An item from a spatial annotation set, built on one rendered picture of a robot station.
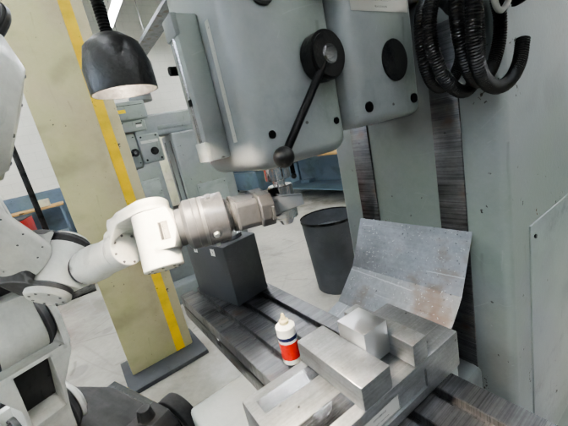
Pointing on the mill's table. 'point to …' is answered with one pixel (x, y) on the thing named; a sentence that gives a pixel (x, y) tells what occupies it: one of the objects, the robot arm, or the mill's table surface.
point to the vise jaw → (346, 367)
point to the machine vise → (332, 412)
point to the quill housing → (264, 78)
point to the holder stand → (230, 269)
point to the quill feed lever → (321, 41)
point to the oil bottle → (287, 341)
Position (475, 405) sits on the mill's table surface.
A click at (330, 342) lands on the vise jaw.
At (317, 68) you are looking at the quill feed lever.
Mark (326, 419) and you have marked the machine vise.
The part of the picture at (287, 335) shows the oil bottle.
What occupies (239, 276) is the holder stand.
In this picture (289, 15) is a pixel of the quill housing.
